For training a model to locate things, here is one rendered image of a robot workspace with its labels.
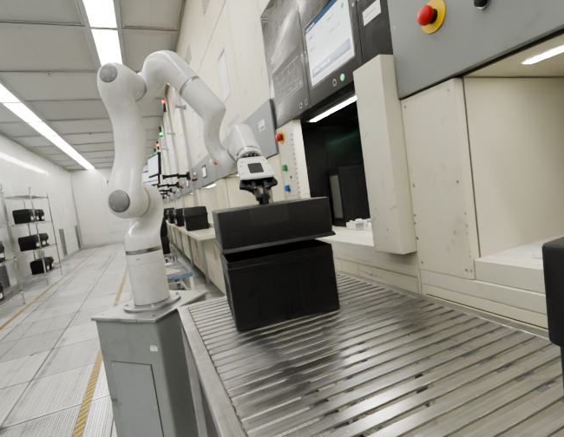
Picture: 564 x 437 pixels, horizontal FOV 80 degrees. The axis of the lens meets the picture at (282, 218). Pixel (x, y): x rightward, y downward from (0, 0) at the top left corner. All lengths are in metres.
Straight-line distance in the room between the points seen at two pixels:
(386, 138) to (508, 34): 0.33
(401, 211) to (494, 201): 0.21
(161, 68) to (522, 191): 1.09
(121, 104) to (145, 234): 0.42
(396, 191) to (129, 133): 0.85
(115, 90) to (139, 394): 0.96
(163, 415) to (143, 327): 0.29
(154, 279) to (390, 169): 0.83
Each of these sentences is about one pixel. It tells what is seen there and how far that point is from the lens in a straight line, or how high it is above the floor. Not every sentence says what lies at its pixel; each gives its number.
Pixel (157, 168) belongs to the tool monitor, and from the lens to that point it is 4.39.
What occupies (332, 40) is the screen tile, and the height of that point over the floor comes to 1.56.
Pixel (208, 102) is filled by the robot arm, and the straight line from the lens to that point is 1.17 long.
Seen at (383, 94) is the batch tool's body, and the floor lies 1.30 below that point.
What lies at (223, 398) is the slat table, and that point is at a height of 0.76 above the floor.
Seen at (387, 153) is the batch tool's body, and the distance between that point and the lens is 0.96.
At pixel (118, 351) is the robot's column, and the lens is 1.30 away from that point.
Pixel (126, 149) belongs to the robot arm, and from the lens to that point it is 1.23.
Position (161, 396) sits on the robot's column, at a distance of 1.24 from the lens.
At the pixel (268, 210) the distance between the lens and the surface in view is 0.83.
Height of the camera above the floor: 1.08
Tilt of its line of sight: 4 degrees down
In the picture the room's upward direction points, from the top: 8 degrees counter-clockwise
